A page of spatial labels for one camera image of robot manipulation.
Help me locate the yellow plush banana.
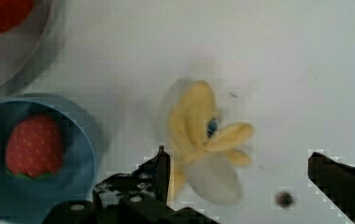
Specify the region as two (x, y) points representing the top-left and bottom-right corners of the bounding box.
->
(166, 80), (254, 205)

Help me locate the blue small bowl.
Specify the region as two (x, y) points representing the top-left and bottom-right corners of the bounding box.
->
(0, 93), (99, 224)

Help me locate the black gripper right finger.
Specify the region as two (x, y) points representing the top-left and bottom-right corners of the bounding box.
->
(307, 152), (355, 224)

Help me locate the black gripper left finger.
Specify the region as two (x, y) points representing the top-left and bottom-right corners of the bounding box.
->
(92, 146), (170, 208)

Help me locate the grey round plate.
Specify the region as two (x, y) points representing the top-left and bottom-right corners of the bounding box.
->
(0, 0), (64, 88)

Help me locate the red plush ketchup bottle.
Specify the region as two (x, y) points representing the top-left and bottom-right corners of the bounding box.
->
(0, 0), (35, 34)

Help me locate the red plush strawberry in bowl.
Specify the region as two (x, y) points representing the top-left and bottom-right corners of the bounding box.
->
(5, 114), (64, 179)

